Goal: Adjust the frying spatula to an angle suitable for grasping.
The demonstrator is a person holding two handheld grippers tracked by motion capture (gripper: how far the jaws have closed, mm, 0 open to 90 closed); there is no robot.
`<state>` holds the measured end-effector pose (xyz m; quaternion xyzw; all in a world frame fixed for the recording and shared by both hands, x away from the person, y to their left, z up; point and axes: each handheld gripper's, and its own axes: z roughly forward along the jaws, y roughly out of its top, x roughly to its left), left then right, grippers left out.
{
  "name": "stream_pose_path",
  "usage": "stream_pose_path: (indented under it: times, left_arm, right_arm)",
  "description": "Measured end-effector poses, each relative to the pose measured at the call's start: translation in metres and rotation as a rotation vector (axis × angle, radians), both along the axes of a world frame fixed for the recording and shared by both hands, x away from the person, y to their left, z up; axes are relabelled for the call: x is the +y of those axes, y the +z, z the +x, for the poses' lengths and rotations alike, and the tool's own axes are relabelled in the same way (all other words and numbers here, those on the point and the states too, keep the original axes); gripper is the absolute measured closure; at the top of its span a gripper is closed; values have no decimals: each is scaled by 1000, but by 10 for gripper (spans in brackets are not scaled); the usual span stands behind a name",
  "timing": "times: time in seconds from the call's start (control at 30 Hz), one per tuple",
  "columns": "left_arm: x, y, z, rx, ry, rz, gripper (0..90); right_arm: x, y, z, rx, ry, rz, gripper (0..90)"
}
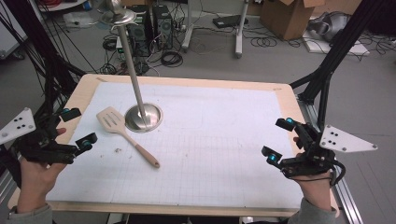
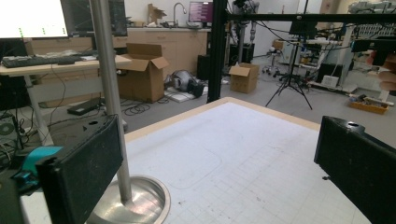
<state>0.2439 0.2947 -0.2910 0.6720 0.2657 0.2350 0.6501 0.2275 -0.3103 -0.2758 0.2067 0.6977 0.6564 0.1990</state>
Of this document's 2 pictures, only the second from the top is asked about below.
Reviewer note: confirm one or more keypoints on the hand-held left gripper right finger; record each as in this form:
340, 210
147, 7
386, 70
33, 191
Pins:
358, 168

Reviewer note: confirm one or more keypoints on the white foam board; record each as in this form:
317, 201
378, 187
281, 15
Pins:
180, 95

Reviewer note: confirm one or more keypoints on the black flat device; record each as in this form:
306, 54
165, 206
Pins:
85, 105

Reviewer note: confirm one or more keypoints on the small cardboard box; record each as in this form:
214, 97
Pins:
244, 79

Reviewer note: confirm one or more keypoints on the dark monitor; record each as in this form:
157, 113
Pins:
115, 18

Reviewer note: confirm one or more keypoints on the orange tray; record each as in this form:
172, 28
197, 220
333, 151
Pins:
369, 107

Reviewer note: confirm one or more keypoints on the metal stand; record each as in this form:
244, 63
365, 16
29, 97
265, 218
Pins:
107, 77

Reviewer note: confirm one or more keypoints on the large open cardboard box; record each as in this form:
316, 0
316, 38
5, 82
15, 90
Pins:
143, 81

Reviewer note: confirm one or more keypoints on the black tripod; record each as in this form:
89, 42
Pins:
291, 81

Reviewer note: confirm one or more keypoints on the grey rounded device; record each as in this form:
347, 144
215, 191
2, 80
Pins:
183, 79

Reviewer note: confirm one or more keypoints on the metal faucet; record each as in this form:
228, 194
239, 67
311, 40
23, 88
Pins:
175, 12

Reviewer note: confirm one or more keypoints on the wooden desk with white legs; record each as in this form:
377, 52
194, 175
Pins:
87, 64

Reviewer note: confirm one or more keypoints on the white grid mat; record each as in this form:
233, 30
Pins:
233, 161

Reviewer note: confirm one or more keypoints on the purple lit monitor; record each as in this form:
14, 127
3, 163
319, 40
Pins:
200, 11

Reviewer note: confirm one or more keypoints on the black keyboard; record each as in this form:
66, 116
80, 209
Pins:
37, 60

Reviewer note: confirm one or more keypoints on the black aluminium frame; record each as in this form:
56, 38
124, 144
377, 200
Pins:
217, 46

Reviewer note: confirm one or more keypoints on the white robot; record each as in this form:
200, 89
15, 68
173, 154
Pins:
241, 31

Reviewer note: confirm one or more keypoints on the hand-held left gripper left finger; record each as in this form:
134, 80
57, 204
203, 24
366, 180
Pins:
81, 168

